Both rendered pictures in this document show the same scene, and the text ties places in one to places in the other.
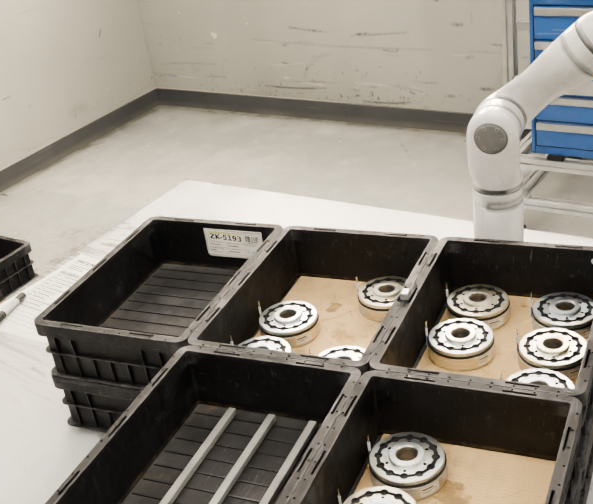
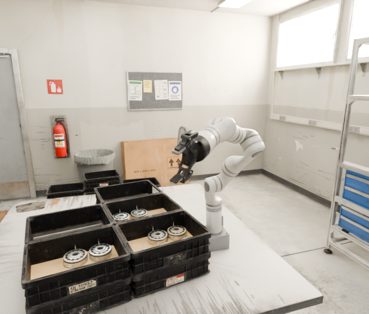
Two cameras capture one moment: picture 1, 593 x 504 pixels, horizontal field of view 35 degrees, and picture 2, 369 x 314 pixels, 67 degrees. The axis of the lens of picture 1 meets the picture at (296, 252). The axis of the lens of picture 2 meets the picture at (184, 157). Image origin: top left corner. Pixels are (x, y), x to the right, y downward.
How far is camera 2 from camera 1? 1.14 m
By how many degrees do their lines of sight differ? 36
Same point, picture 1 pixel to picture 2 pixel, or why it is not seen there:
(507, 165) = (210, 197)
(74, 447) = not seen: hidden behind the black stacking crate
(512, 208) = (212, 212)
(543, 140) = (342, 222)
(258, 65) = (289, 171)
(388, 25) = (328, 170)
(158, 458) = (78, 225)
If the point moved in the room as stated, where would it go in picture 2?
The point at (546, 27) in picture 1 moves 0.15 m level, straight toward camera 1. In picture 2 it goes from (350, 182) to (342, 185)
